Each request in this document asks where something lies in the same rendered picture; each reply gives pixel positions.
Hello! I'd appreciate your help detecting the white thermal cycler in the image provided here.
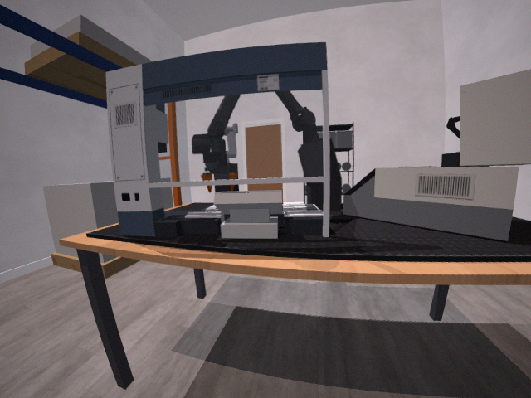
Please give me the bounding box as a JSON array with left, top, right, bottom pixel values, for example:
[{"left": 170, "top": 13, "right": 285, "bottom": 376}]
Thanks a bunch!
[{"left": 343, "top": 69, "right": 531, "bottom": 241}]

